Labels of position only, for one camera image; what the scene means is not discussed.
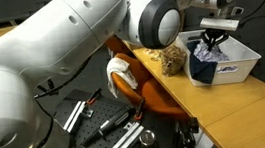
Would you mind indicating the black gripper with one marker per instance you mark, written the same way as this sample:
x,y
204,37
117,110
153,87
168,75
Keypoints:
x,y
215,33

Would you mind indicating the navy blue clothing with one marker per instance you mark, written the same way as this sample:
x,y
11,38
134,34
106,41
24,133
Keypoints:
x,y
202,69

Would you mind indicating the white terry towel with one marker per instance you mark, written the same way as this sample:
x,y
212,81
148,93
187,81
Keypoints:
x,y
118,70

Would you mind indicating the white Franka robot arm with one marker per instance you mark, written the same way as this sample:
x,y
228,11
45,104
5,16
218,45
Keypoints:
x,y
51,43

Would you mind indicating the white plastic basket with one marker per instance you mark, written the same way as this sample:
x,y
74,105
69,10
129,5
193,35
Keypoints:
x,y
241,58

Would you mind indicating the clear bag of wooden pieces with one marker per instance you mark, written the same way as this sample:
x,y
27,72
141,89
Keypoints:
x,y
173,61

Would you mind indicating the orange fabric chair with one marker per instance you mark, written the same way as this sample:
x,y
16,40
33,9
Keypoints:
x,y
116,45
155,95

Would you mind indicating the black tripod stand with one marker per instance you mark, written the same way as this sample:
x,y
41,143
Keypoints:
x,y
183,138

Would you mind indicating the metal cylinder weight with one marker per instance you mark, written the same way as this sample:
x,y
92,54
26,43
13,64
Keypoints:
x,y
147,138

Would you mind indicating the black pen-shaped tool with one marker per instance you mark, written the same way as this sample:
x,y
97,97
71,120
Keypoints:
x,y
108,127

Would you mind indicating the black perforated breadboard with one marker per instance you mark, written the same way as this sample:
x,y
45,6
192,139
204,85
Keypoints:
x,y
94,122

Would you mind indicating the long aluminium rail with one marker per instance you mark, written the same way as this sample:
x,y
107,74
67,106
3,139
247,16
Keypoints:
x,y
120,144

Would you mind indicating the short aluminium rail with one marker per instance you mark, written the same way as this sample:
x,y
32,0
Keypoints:
x,y
75,115

